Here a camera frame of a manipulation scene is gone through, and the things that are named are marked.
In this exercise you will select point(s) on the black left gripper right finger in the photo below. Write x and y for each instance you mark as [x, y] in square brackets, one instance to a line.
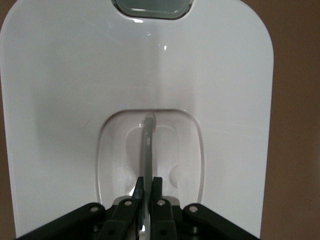
[162, 220]

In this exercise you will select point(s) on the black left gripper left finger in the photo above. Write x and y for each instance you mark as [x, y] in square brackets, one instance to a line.
[122, 220]

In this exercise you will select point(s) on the white box lid grey latches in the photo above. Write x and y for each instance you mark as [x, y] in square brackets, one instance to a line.
[75, 75]

